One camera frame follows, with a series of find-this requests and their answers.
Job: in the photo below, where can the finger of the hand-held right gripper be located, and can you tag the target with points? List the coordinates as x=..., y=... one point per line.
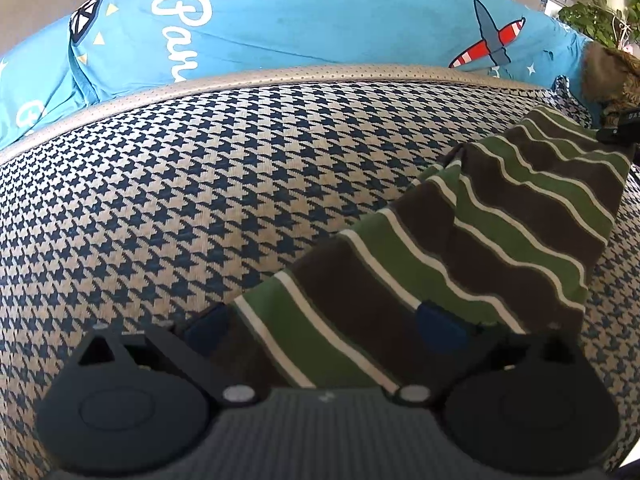
x=620, y=134

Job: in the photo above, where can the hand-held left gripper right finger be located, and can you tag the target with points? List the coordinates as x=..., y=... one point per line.
x=440, y=330

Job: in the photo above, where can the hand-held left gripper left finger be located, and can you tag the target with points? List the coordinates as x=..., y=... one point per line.
x=205, y=330

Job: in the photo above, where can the green brown striped t-shirt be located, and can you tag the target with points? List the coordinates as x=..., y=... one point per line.
x=425, y=240

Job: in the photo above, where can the brown fur coat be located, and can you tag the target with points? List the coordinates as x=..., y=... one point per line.
x=607, y=75

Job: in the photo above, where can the green potted plant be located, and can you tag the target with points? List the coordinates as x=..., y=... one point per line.
x=590, y=15

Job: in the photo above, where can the houndstooth sofa seat cushion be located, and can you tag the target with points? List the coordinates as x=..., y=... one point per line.
x=175, y=200

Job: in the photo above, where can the blue printed pillow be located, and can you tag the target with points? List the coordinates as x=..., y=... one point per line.
x=325, y=20

